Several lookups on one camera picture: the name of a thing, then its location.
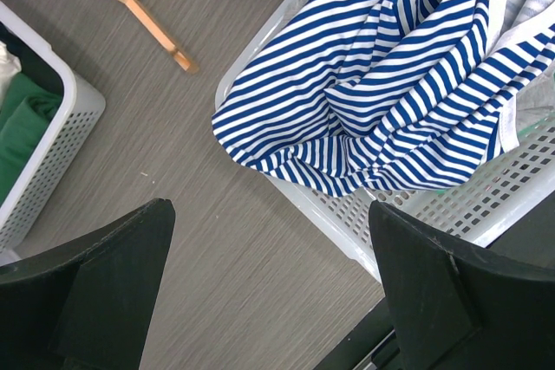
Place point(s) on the white plastic basket back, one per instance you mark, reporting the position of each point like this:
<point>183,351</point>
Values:
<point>81,108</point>

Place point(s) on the dark green folded cloth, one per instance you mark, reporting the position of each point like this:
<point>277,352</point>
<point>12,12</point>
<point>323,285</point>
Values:
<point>26,113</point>

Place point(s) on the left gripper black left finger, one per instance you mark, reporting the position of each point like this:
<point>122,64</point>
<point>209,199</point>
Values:
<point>87,303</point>

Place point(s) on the white plastic basket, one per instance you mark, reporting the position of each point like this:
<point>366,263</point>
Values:
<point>498,195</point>
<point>81,108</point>

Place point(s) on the blue striped tank top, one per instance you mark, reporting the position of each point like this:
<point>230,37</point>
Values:
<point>392,95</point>

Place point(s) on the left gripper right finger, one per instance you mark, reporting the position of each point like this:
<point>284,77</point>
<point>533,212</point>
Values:
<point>455,305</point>

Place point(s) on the white plastic basket centre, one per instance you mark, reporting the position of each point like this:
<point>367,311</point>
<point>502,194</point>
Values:
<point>498,195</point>

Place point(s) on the green tank top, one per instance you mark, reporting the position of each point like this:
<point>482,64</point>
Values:
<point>526,131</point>

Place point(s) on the white folded cloth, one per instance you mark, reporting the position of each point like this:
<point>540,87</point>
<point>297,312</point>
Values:
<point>10,66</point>

